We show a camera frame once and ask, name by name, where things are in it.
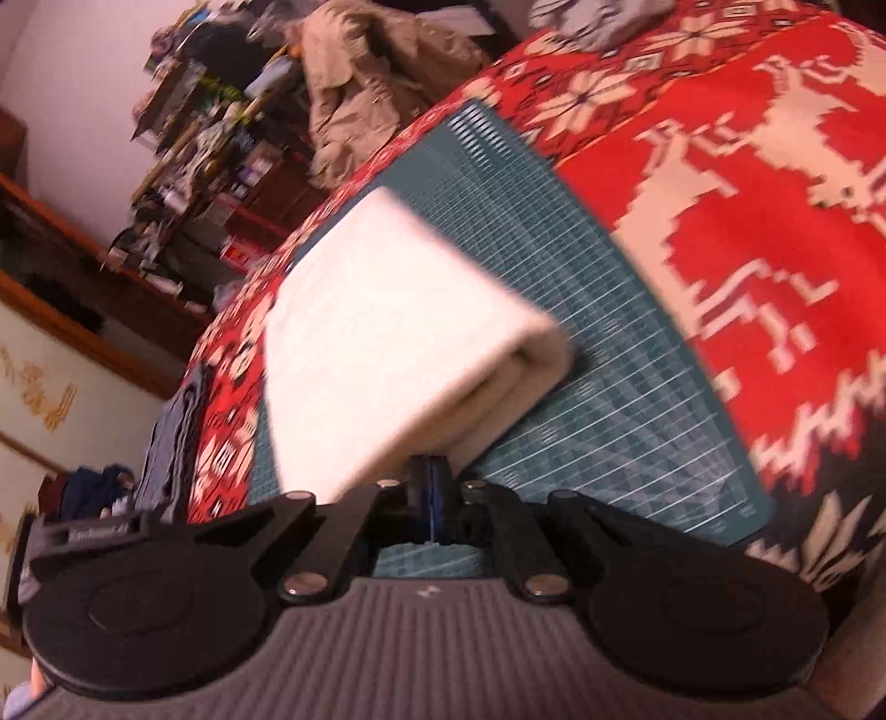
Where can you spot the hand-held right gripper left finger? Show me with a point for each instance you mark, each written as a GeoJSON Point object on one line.
{"type": "Point", "coordinates": [423, 498]}

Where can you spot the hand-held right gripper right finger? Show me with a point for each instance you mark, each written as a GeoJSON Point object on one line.
{"type": "Point", "coordinates": [441, 498]}

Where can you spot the white knit vest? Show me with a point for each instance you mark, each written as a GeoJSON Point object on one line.
{"type": "Point", "coordinates": [387, 332]}

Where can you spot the dark blue cloth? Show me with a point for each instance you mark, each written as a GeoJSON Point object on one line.
{"type": "Point", "coordinates": [97, 488]}

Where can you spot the blue jeans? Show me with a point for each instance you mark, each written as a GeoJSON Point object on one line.
{"type": "Point", "coordinates": [173, 443]}

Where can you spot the green cutting mat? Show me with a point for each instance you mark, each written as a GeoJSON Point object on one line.
{"type": "Point", "coordinates": [609, 346]}

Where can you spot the cluttered shelf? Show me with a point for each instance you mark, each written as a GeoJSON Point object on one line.
{"type": "Point", "coordinates": [201, 138]}

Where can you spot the beige jacket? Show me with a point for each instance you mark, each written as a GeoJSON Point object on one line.
{"type": "Point", "coordinates": [374, 83]}

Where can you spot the red patterned blanket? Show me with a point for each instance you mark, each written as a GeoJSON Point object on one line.
{"type": "Point", "coordinates": [761, 208]}

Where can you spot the grey garment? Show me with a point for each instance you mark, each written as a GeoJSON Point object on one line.
{"type": "Point", "coordinates": [602, 21]}

